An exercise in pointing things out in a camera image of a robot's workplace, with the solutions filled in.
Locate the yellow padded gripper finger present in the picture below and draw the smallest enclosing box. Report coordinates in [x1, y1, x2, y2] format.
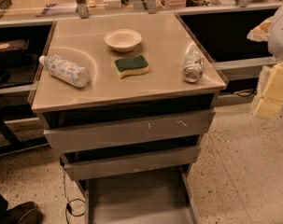
[252, 63, 283, 119]

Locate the green yellow sponge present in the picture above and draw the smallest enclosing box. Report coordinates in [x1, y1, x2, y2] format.
[114, 55, 149, 78]

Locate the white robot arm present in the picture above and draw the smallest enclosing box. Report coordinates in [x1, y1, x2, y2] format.
[247, 5, 283, 119]

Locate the grey top drawer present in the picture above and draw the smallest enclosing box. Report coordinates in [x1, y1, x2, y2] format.
[44, 109, 215, 153]

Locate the grey open bottom drawer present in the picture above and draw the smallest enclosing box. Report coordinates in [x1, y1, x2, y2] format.
[85, 167, 199, 224]

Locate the grey metal drawer cabinet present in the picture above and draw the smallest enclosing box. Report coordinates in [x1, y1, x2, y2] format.
[27, 11, 230, 224]

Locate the grey middle drawer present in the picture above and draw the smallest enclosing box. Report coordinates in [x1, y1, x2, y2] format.
[64, 146, 201, 180]

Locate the silver drink can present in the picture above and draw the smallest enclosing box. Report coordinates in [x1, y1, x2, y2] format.
[182, 50, 204, 83]

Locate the white paper bowl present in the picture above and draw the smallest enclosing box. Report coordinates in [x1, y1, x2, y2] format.
[104, 29, 142, 52]

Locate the clear plastic water bottle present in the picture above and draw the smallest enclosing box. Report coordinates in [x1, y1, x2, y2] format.
[39, 55, 90, 88]

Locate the purple white paper packet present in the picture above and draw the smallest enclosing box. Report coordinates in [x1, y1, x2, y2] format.
[41, 3, 78, 16]

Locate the dark shoe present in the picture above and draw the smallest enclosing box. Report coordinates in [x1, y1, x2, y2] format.
[0, 202, 43, 224]

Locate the black cable on floor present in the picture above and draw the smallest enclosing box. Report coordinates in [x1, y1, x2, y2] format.
[62, 168, 86, 224]

